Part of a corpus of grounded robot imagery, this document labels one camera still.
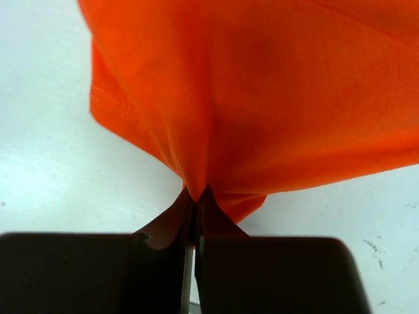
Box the orange t-shirt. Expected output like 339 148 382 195
79 1 418 222

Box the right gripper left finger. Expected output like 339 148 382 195
1 190 194 313

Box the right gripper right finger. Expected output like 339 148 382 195
195 188 371 313

